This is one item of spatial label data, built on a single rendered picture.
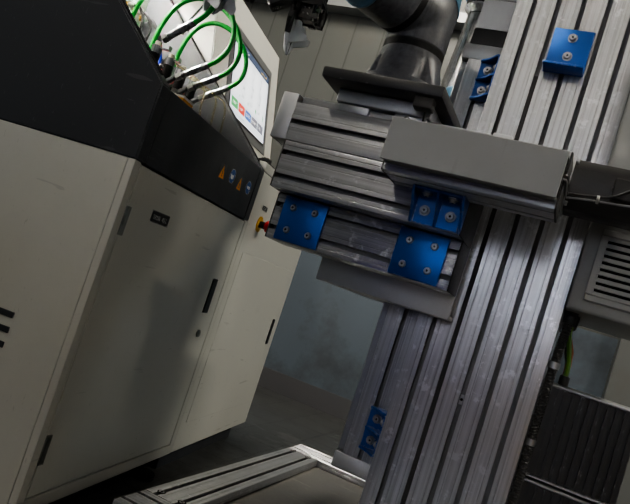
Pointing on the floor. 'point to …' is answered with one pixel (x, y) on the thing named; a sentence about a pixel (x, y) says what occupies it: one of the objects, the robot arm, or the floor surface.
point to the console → (199, 431)
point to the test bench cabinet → (42, 294)
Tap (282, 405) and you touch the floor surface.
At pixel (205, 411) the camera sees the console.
